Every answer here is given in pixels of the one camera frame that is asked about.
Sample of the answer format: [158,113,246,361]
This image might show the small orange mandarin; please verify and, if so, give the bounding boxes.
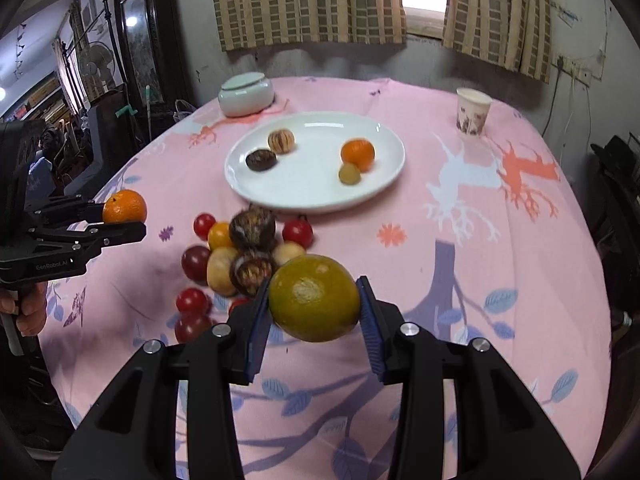
[102,190,148,223]

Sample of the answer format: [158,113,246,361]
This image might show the dark red plum back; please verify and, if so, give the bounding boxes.
[181,245,210,284]

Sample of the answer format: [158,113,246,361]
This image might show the dark red plum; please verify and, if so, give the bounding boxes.
[174,312,213,344]
[181,245,210,284]

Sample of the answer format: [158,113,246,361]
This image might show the orange-yellow tomato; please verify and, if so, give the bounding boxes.
[207,221,233,252]

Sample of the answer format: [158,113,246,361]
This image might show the tan potato-like fruit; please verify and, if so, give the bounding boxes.
[206,247,239,297]

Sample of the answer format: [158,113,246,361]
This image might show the dark water chestnut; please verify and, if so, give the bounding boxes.
[229,250,277,297]
[229,206,276,252]
[245,148,278,172]

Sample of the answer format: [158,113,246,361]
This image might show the tan round fruit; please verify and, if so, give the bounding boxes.
[271,240,306,266]

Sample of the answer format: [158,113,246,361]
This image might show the striped pepino melon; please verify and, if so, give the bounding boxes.
[267,128,296,155]

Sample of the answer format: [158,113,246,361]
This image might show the green-yellow citrus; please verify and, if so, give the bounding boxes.
[268,255,360,342]

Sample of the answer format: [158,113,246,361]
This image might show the small yellow-green lime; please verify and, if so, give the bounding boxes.
[338,162,361,185]

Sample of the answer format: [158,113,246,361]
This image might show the large orange mandarin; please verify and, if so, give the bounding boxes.
[341,138,375,172]

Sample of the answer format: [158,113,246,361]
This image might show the dark red plum front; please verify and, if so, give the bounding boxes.
[174,312,213,344]

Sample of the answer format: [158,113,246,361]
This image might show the person's left hand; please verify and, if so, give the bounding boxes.
[0,282,48,337]

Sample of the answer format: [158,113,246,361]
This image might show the standing fan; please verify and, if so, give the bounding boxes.
[76,41,116,102]

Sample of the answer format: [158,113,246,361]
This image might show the dark water chestnut top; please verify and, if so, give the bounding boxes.
[229,206,276,252]

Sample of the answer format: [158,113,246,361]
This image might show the dark wooden cabinet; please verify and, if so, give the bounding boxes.
[114,0,192,113]

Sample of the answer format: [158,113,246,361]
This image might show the red cherry tomato back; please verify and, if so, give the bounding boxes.
[282,218,314,249]

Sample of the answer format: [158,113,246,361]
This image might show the white lidded ceramic jar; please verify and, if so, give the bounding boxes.
[218,72,274,118]

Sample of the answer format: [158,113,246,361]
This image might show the pink floral tablecloth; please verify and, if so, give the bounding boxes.
[40,77,611,479]

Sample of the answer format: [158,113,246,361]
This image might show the white oval plate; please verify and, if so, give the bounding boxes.
[224,112,406,214]

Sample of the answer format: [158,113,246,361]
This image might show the left checkered curtain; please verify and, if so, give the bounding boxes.
[214,0,407,52]

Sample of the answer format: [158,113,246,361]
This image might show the checkered curtain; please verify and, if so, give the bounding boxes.
[442,0,552,82]
[214,0,407,52]

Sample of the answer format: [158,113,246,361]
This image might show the patterned paper cup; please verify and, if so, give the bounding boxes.
[457,88,492,136]

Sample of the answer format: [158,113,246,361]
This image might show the right checkered curtain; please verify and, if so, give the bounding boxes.
[442,0,552,82]

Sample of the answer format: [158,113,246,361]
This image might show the wall power outlet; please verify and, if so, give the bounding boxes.
[553,55,592,88]

